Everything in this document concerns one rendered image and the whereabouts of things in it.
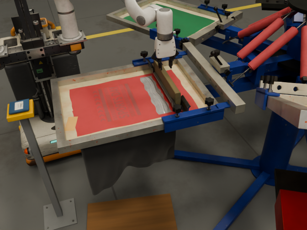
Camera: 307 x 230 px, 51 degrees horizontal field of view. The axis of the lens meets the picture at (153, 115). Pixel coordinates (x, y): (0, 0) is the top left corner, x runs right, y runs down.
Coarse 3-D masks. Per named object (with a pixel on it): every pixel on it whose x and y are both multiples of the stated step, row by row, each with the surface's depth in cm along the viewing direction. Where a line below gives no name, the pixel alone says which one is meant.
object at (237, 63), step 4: (232, 64) 178; (236, 64) 178; (240, 64) 178; (244, 64) 178; (232, 68) 176; (236, 68) 177; (240, 68) 178; (236, 72) 178; (240, 72) 179; (224, 76) 178
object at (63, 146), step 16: (64, 80) 182; (80, 80) 185; (192, 80) 178; (208, 96) 164; (64, 128) 154; (128, 128) 148; (144, 128) 147; (160, 128) 150; (64, 144) 141; (80, 144) 142; (96, 144) 145
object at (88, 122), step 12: (144, 96) 173; (84, 108) 166; (144, 108) 164; (192, 108) 163; (84, 120) 159; (96, 120) 158; (120, 120) 158; (132, 120) 157; (144, 120) 157; (84, 132) 152
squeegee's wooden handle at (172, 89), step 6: (156, 66) 179; (162, 66) 176; (156, 72) 182; (162, 72) 171; (162, 78) 172; (168, 78) 166; (168, 84) 164; (174, 84) 161; (168, 90) 166; (174, 90) 158; (174, 96) 158; (180, 96) 157; (180, 102) 160
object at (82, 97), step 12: (168, 72) 191; (96, 84) 183; (108, 84) 183; (120, 84) 182; (132, 84) 182; (156, 84) 181; (180, 84) 180; (72, 96) 175; (84, 96) 175; (72, 108) 167
